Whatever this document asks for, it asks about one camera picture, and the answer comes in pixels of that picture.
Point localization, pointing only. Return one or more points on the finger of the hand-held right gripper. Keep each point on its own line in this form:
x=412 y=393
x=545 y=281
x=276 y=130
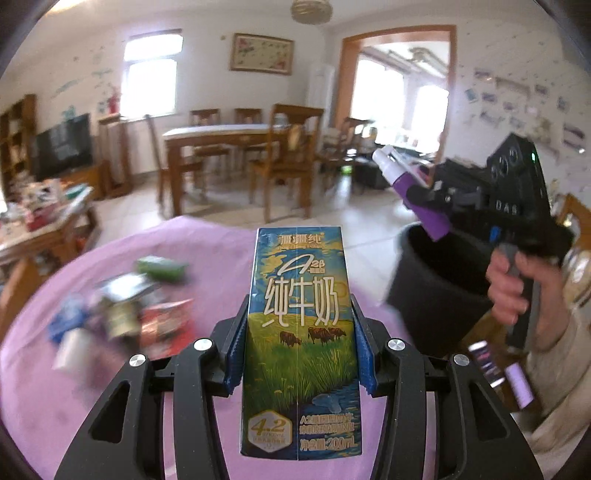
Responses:
x=457 y=173
x=443 y=201

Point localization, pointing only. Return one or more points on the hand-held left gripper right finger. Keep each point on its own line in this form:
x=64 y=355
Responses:
x=367 y=364

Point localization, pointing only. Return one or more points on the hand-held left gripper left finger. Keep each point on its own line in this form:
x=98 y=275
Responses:
x=235 y=360

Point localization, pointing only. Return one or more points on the purple white bottle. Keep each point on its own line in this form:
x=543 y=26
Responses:
x=434 y=221

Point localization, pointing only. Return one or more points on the blue green milk carton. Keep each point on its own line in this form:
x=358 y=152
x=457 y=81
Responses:
x=300 y=346

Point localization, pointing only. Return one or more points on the black bin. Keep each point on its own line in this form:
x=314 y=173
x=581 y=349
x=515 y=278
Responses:
x=434 y=295

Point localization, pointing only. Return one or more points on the person's right forearm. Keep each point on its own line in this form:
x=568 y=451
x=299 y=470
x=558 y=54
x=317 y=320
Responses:
x=563 y=369

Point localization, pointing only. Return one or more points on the person's right hand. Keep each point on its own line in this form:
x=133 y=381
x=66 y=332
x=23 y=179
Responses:
x=501 y=286

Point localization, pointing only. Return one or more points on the red printed carton box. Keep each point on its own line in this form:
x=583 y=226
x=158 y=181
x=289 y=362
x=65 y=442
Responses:
x=166 y=323

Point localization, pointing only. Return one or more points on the wooden dining chair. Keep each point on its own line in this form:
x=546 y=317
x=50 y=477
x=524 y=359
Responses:
x=249 y=114
x=295 y=138
x=351 y=134
x=154 y=147
x=205 y=115

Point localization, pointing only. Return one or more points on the purple tablecloth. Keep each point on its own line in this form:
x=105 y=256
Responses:
x=184 y=258

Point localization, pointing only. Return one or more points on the green packet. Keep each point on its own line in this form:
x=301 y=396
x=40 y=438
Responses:
x=161 y=270

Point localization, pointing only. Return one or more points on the dark purple packet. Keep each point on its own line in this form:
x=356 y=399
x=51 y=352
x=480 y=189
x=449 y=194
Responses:
x=485 y=364

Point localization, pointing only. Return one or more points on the dark printed packet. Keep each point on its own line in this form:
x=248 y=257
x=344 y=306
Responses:
x=122 y=309

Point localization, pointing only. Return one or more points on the pale purple bottle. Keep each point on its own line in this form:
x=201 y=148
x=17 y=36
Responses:
x=519 y=387

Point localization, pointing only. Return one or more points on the blue wrapper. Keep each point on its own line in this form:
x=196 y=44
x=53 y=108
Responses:
x=69 y=321

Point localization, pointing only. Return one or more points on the pendant ceiling lamp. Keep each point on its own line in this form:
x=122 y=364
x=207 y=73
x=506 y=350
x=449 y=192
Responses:
x=311 y=8

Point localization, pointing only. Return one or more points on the wooden coffee table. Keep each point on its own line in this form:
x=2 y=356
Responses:
x=55 y=230

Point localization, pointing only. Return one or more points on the wooden dining table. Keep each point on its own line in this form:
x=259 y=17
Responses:
x=221 y=131

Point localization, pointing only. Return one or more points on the wooden plant stand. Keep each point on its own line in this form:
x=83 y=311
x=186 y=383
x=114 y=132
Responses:
x=113 y=121

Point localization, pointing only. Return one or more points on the black television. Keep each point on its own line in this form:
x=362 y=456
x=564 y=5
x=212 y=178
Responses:
x=62 y=147

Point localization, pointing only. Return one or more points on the red flower pot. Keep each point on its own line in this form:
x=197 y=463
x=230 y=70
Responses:
x=113 y=104

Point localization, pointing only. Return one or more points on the white framed window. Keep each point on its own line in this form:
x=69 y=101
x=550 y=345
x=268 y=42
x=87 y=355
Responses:
x=150 y=83

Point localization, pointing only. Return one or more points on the wooden bookshelf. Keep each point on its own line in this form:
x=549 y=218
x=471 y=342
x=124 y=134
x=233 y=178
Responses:
x=27 y=120

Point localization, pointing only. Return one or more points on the row of wall photos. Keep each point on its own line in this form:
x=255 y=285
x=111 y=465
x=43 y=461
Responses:
x=508 y=85

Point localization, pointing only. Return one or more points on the large framed wall picture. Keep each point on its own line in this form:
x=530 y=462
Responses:
x=261 y=53

